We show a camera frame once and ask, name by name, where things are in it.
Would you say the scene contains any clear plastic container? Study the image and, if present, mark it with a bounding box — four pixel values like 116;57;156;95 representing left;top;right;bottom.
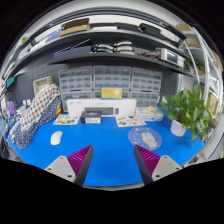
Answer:
135;106;163;121

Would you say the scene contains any right sticker sheet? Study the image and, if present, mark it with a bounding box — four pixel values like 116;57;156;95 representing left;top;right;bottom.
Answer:
116;116;145;127

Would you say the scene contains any white woven basket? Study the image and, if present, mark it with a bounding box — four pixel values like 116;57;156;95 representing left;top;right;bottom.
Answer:
33;76;53;95

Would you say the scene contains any right grey drawer cabinet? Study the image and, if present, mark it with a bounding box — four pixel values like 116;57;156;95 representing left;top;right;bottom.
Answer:
131;67;162;92

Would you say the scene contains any small black white box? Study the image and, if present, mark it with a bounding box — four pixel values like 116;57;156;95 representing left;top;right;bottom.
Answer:
80;111;101;124

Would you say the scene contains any cardboard box on shelf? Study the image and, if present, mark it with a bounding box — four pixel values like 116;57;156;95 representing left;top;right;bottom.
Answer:
59;18;90;36

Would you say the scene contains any blue table mat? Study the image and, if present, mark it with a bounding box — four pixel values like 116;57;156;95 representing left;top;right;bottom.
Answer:
7;113;208;188

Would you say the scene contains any grey wall shelf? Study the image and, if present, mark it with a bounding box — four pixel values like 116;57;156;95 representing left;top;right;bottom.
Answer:
48;53;192;77

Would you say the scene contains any left sticker sheet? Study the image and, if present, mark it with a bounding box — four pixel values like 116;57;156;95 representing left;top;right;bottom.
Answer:
54;115;79;125

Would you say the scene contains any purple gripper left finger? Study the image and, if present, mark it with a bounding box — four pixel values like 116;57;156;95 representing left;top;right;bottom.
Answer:
45;145;93;186

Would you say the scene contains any white electronic instrument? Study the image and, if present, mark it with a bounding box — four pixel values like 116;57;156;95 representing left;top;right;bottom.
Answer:
158;48;184;67

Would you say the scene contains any green potted plant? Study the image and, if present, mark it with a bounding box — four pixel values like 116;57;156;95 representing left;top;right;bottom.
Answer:
160;83;212;142

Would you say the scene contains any sticker sheet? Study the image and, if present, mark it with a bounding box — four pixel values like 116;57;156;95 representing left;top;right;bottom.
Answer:
54;115;79;125
116;116;145;127

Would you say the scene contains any white computer mouse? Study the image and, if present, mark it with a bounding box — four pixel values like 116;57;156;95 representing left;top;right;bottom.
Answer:
50;131;63;145

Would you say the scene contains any left grey drawer cabinet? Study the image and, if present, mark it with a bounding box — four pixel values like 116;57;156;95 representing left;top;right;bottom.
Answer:
58;66;92;91

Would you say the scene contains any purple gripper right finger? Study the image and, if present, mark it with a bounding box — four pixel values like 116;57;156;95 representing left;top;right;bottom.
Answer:
134;145;182;185

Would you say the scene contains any white keyboard box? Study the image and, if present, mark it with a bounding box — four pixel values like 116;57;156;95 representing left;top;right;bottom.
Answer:
67;98;136;117

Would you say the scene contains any yellow card box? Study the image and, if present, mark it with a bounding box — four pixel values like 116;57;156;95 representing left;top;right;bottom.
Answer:
101;87;122;99

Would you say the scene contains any middle grey drawer cabinet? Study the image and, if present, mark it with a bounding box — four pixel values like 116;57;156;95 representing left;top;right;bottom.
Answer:
93;65;131;89

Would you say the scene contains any grey drawer cabinet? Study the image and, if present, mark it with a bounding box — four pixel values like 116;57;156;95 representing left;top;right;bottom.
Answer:
131;67;162;92
58;66;92;91
93;65;131;89

